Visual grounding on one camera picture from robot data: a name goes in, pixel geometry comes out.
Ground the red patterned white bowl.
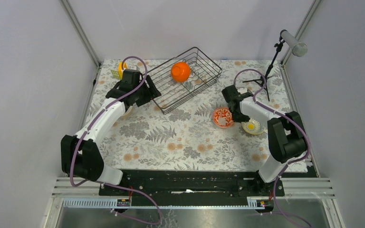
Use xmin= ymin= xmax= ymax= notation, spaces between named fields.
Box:
xmin=212 ymin=107 xmax=234 ymax=128

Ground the cream white bowl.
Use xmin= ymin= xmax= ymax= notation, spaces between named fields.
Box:
xmin=122 ymin=106 xmax=133 ymax=118

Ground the yellow dotted white bowl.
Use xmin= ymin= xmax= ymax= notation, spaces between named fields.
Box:
xmin=241 ymin=118 xmax=265 ymax=135

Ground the black wire dish rack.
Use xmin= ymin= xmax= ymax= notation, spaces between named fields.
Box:
xmin=148 ymin=47 xmax=222 ymax=114

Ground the orange bowl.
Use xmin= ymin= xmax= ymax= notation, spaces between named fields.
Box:
xmin=171 ymin=62 xmax=191 ymax=83

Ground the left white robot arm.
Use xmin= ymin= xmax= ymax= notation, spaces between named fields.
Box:
xmin=60 ymin=69 xmax=161 ymax=195

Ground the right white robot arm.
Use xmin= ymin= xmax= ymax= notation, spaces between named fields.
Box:
xmin=221 ymin=85 xmax=311 ymax=196

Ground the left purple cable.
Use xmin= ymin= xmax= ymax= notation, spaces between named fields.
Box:
xmin=69 ymin=56 xmax=164 ymax=225

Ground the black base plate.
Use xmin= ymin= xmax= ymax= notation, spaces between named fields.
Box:
xmin=99 ymin=170 xmax=285 ymax=207

